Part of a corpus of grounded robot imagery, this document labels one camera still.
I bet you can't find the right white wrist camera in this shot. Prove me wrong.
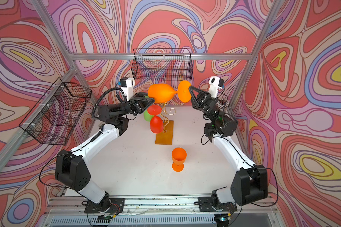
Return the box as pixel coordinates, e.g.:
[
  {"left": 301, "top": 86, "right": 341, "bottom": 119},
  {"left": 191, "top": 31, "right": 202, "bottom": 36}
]
[{"left": 208, "top": 76, "right": 224, "bottom": 98}]

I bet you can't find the black wire basket back wall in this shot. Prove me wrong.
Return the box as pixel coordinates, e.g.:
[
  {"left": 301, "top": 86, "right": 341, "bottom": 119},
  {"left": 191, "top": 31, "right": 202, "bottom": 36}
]
[{"left": 131, "top": 47, "right": 193, "bottom": 83}]

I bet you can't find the clear cup of pencils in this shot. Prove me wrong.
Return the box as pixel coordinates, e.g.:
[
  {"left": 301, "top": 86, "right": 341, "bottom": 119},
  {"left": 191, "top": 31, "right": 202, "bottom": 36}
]
[{"left": 218, "top": 95, "right": 230, "bottom": 110}]

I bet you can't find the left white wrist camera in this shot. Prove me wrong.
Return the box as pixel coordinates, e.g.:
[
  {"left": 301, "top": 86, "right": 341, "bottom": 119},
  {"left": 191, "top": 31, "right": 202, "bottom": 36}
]
[{"left": 119, "top": 77, "right": 135, "bottom": 101}]

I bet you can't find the orange wine glass front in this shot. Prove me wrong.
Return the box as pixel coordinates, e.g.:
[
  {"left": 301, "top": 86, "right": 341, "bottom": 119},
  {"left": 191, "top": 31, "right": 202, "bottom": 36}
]
[{"left": 171, "top": 148, "right": 187, "bottom": 172}]

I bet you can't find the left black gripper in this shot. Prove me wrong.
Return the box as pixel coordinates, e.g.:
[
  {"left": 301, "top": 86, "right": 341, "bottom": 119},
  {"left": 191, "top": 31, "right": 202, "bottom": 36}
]
[{"left": 113, "top": 96, "right": 156, "bottom": 123}]

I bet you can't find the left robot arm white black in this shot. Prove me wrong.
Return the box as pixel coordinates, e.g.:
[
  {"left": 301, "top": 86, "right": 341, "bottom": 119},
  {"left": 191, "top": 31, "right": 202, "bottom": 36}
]
[{"left": 53, "top": 88, "right": 154, "bottom": 213}]

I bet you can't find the black wire basket wall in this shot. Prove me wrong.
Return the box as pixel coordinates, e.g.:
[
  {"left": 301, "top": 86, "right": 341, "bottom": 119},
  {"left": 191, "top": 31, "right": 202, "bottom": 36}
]
[
  {"left": 131, "top": 47, "right": 193, "bottom": 83},
  {"left": 19, "top": 78, "right": 92, "bottom": 145}
]

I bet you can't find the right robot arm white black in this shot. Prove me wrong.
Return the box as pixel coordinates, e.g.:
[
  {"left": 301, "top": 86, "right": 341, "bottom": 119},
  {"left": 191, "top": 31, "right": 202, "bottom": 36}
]
[{"left": 188, "top": 86, "right": 273, "bottom": 211}]

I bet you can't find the red wine glass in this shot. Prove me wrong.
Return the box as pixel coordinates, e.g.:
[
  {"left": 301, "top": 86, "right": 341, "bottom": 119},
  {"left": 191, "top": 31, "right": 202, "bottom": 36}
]
[{"left": 147, "top": 105, "right": 164, "bottom": 134}]

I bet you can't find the metal base rail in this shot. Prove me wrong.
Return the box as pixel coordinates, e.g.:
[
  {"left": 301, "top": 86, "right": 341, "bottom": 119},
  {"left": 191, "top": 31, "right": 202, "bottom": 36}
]
[{"left": 38, "top": 194, "right": 286, "bottom": 227}]

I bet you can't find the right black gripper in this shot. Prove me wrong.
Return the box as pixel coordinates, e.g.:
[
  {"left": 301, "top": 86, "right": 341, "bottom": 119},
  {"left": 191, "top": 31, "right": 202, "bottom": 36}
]
[{"left": 188, "top": 86, "right": 224, "bottom": 124}]

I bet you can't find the gold rack on wooden base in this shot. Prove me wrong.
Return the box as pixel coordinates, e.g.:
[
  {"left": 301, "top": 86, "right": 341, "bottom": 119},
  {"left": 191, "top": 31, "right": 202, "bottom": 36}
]
[{"left": 155, "top": 103, "right": 176, "bottom": 145}]

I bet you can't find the black wire basket left wall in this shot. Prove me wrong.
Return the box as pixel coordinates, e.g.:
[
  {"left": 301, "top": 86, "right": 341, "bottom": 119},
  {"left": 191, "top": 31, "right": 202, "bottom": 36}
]
[{"left": 19, "top": 78, "right": 92, "bottom": 145}]

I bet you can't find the orange wine glass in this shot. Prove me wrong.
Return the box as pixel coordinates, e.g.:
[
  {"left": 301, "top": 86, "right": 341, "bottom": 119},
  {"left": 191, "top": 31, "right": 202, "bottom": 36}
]
[
  {"left": 171, "top": 148, "right": 187, "bottom": 172},
  {"left": 148, "top": 80, "right": 191, "bottom": 104}
]

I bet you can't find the green wine glass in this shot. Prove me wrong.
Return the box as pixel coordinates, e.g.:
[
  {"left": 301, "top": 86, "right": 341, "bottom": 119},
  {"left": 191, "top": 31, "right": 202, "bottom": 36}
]
[{"left": 143, "top": 108, "right": 153, "bottom": 122}]

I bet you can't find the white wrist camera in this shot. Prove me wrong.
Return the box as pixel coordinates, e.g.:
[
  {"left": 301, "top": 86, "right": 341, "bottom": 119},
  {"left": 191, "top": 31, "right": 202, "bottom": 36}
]
[
  {"left": 119, "top": 77, "right": 135, "bottom": 101},
  {"left": 208, "top": 76, "right": 224, "bottom": 98}
]

